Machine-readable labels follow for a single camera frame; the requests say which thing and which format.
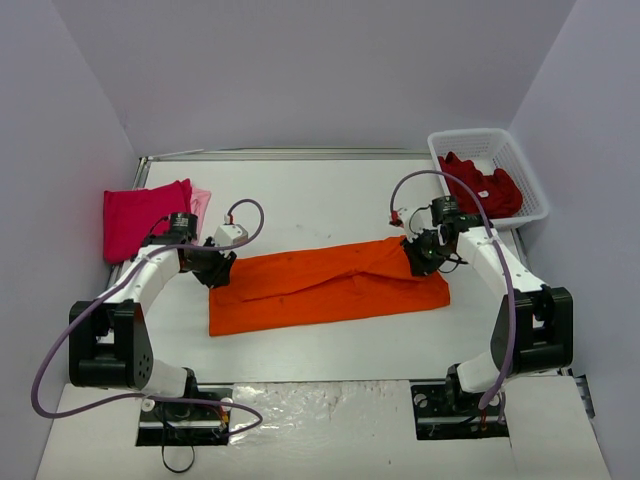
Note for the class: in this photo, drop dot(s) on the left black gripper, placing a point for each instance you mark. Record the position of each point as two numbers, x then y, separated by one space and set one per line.
218 267

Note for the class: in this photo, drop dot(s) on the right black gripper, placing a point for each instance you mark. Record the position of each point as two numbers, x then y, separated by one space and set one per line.
420 258

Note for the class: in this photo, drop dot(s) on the orange t shirt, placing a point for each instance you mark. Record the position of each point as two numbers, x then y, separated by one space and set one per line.
340 283

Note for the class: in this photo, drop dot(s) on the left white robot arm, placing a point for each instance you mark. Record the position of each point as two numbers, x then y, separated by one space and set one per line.
111 347

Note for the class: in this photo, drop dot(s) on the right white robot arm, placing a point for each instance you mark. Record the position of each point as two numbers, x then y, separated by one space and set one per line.
533 331

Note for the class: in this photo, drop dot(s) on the pink folded t shirt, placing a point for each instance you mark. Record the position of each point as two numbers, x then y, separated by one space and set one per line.
199 203

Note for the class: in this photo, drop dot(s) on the dark red t shirt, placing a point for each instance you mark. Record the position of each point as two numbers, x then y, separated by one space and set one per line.
497 192

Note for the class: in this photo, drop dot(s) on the magenta folded t shirt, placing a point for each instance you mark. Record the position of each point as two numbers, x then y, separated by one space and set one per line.
128 216

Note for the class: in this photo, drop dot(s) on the white plastic basket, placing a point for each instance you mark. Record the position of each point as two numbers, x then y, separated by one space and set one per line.
490 161

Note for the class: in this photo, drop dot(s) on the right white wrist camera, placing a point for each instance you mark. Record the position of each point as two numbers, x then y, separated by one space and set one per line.
413 220

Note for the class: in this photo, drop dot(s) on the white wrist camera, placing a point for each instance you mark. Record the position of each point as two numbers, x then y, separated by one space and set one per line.
229 235
413 220

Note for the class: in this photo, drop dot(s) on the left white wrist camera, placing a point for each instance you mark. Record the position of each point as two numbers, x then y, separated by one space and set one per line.
229 235

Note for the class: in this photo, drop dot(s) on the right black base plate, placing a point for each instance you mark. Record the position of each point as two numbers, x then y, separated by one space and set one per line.
436 418

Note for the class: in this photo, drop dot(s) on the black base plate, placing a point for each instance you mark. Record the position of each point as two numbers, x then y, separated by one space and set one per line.
436 418
171 424

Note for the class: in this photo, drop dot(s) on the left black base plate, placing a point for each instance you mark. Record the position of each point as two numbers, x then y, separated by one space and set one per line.
171 424

